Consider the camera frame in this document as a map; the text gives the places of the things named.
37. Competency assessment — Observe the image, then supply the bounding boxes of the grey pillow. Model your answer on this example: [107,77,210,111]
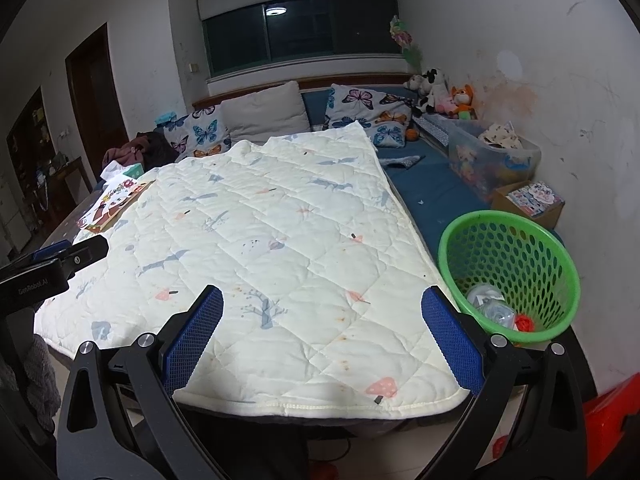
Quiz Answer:
[220,81,310,147]

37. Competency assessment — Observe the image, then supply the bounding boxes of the orange fox plush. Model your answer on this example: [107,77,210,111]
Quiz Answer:
[450,85,476,120]

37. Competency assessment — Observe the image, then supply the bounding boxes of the grey star-print table cover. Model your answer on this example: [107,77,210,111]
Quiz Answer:
[40,195,106,251]

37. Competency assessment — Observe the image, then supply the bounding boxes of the clear plastic storage bin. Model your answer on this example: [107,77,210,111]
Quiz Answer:
[447,122,542,201]

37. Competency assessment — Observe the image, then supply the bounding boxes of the cardboard box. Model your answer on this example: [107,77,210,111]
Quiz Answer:
[491,181,566,228]

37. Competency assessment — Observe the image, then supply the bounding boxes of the grey sock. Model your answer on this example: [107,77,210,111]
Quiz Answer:
[379,154,426,168]

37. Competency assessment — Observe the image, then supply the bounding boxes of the white quilted printed mat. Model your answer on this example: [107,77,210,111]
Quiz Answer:
[34,122,472,418]

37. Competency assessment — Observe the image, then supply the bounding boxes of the dark wooden shelf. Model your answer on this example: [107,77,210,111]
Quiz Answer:
[5,87,51,186]

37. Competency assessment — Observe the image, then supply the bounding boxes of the dark wooden door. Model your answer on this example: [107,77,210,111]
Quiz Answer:
[65,24,130,176]

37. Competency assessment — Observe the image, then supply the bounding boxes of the small butterfly print pillow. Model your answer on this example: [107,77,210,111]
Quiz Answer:
[162,104,232,161]

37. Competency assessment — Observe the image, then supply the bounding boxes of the flower wall decoration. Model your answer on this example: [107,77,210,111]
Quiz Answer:
[390,16,423,73]

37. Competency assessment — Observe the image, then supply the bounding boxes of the maroon cloth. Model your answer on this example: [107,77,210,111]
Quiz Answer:
[102,140,146,168]

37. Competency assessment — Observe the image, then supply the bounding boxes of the red plastic stool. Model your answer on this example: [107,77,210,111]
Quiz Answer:
[582,372,640,478]

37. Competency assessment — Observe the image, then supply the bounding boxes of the black white cow plush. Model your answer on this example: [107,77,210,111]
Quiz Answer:
[404,69,451,113]

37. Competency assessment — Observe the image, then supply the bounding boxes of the blue daybed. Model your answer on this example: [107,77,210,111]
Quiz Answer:
[192,80,566,271]

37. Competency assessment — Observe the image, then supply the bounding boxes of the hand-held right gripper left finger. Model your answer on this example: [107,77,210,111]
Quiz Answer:
[55,285,224,480]

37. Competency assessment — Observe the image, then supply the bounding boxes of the wooden side table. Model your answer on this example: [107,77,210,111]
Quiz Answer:
[50,157,93,211]

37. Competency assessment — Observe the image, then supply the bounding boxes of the wide butterfly print pillow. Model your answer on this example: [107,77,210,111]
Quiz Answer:
[324,84,416,148]

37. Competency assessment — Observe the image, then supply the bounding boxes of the printed packs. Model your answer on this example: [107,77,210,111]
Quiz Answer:
[506,182,558,217]

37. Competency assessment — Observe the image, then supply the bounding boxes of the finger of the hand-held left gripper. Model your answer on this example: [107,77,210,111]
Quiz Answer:
[30,234,110,281]
[0,239,72,275]

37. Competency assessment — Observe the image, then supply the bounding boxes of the dark glass window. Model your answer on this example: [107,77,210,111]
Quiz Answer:
[202,0,405,78]

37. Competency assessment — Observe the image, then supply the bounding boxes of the cartoon picture board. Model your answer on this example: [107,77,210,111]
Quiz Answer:
[77,177,156,233]

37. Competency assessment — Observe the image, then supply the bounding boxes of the black cloth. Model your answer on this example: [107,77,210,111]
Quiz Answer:
[135,132,177,166]

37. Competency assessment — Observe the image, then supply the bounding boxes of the patterned cream cloth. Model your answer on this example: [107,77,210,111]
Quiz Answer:
[477,121,523,150]

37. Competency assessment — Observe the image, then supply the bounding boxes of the person's grey fleece clothing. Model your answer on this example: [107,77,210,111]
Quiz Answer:
[0,332,61,433]

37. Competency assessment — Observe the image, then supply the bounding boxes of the clear plastic bag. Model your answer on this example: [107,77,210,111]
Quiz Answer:
[480,300,519,332]

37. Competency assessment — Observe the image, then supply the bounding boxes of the blue patterned long box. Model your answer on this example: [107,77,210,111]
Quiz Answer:
[412,112,453,151]

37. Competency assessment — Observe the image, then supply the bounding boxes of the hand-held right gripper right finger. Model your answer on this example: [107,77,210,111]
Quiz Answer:
[421,285,587,480]

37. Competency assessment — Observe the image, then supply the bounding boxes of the green plastic basket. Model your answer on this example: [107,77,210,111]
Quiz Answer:
[438,210,582,346]

